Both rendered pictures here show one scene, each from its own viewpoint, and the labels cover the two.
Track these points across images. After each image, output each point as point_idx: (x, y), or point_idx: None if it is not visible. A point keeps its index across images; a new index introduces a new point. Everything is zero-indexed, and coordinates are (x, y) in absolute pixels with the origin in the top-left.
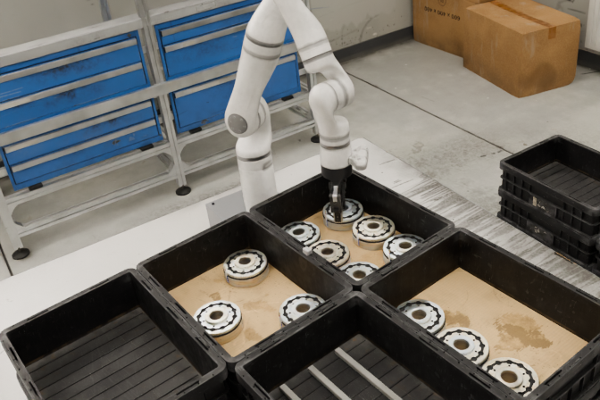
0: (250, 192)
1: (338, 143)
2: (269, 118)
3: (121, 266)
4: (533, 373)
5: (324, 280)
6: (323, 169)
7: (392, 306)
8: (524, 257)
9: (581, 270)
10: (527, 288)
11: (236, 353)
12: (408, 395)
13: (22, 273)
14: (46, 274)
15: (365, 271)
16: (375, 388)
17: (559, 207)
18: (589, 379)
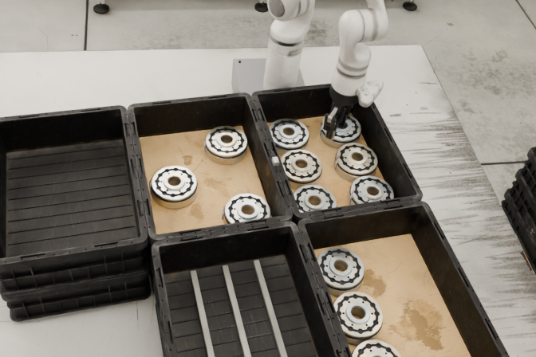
0: (269, 70)
1: (352, 72)
2: (311, 10)
3: (140, 84)
4: None
5: (276, 195)
6: (331, 88)
7: (313, 253)
8: (490, 242)
9: (534, 281)
10: (451, 289)
11: (175, 221)
12: (289, 331)
13: (60, 52)
14: (78, 63)
15: (321, 200)
16: (266, 311)
17: None
18: None
